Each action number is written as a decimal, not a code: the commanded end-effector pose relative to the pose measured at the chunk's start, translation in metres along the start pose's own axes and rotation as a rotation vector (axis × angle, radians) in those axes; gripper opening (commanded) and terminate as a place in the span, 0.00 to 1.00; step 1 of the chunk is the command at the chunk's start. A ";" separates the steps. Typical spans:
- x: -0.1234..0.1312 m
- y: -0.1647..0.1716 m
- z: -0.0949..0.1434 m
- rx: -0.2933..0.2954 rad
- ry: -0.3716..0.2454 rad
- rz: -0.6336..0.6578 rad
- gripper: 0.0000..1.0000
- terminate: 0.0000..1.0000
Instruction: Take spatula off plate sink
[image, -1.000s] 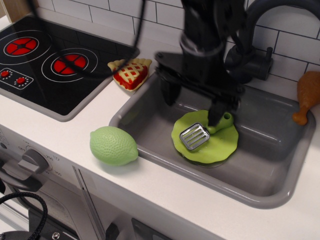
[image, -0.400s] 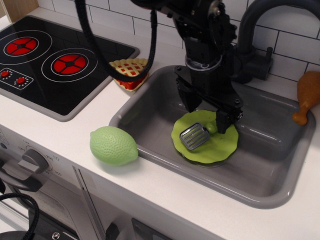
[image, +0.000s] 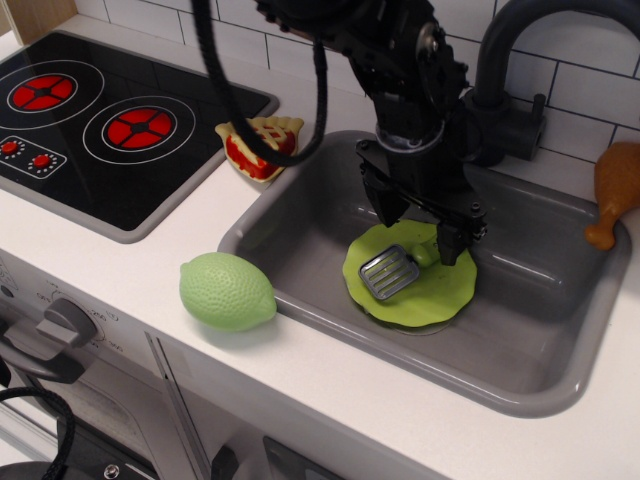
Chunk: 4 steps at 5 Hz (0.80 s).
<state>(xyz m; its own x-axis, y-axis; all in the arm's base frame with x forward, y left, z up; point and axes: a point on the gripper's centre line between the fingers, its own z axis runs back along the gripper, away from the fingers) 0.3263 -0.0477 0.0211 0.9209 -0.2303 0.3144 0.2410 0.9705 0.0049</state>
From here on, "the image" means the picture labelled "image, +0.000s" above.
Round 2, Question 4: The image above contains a grey oven door handle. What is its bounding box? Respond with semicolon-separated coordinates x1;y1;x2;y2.
1;320;85;384

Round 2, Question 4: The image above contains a dark grey toy faucet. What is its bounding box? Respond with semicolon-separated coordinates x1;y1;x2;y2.
464;0;639;167

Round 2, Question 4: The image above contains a toy cherry pie slice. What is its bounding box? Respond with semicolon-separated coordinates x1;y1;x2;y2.
215;116;304;183

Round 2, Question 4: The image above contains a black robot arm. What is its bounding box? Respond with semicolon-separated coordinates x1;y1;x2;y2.
257;1;486;266

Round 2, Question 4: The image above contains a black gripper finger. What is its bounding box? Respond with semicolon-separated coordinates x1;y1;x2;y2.
363;172;409;227
437;222;473;266

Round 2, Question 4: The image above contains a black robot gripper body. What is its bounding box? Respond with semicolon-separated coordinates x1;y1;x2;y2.
355;140;487;242

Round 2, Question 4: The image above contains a green handled metal spatula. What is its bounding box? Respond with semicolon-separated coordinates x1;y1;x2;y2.
358;241;440;301

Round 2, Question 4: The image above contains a grey oven knob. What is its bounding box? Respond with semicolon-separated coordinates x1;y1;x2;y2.
36;298;98;348

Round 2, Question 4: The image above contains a green toy plate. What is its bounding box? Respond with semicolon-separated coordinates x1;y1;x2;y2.
342;220;477;328

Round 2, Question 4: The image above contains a green toy lime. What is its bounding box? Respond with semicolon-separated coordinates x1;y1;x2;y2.
179;252;277;332

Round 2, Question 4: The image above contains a black toy stove top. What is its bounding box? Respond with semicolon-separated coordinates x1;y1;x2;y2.
0;29;281;245

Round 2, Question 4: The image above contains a black braided foreground cable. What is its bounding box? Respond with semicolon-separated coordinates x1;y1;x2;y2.
0;385;76;480

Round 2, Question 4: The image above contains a grey toy sink basin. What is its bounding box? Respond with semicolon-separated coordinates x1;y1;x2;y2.
219;131;632;417

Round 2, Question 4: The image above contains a brown toy chicken drumstick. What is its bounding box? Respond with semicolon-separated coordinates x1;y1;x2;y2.
585;142;639;251

